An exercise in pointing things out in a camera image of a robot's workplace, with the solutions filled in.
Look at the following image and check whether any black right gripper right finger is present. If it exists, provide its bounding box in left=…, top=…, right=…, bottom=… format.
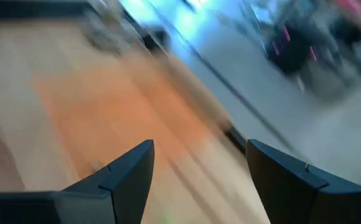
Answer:
left=245, top=138, right=361, bottom=224

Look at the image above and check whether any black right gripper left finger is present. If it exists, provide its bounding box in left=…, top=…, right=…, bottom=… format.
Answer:
left=0, top=139, right=155, bottom=224

